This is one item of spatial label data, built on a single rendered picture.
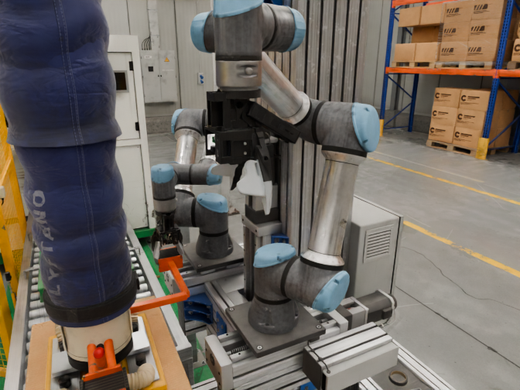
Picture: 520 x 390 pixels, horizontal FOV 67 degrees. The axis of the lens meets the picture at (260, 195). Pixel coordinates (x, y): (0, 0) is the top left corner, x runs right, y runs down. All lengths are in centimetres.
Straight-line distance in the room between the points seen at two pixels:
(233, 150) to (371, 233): 87
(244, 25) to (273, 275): 66
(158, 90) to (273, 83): 931
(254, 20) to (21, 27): 45
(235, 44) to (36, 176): 54
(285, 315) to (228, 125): 66
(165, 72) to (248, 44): 959
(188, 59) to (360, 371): 985
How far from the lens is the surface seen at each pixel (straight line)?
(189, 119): 171
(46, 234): 102
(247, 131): 64
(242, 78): 63
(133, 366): 123
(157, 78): 1017
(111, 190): 98
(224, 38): 64
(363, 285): 152
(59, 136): 90
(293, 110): 99
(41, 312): 238
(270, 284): 109
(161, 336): 135
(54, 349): 136
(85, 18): 91
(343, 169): 99
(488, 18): 859
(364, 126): 97
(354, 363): 125
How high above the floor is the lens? 177
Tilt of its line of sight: 19 degrees down
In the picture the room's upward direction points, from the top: straight up
